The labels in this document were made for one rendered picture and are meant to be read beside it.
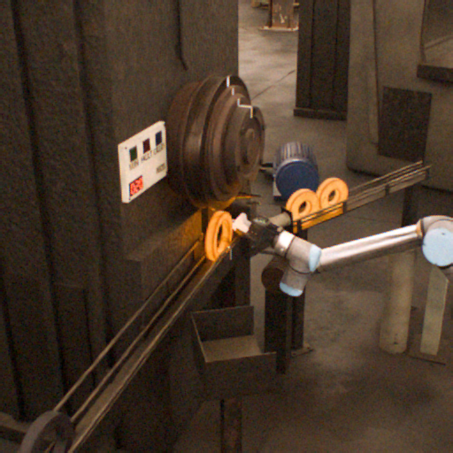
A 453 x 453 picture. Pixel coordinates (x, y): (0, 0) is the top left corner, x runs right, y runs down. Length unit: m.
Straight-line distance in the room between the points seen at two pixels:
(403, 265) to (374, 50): 2.27
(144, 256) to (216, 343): 0.36
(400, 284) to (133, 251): 1.34
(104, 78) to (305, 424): 1.59
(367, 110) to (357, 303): 1.90
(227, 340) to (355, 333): 1.27
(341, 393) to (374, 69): 2.65
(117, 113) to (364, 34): 3.23
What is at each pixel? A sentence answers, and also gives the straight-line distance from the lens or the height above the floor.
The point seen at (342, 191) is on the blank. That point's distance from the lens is 3.06.
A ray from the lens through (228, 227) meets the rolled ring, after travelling 2.64.
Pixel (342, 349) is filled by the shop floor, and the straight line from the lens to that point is 3.32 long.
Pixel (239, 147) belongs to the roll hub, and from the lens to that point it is 2.31.
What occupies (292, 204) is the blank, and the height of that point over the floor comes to 0.74.
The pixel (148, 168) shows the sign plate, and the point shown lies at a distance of 2.22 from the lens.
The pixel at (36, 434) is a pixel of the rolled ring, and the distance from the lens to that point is 1.79.
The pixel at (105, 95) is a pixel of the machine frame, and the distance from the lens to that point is 2.04.
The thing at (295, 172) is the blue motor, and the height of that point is 0.26.
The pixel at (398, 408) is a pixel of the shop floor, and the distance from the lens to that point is 3.03.
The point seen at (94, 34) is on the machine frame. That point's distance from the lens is 2.02.
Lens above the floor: 1.89
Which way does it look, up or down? 25 degrees down
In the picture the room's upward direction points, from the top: 1 degrees counter-clockwise
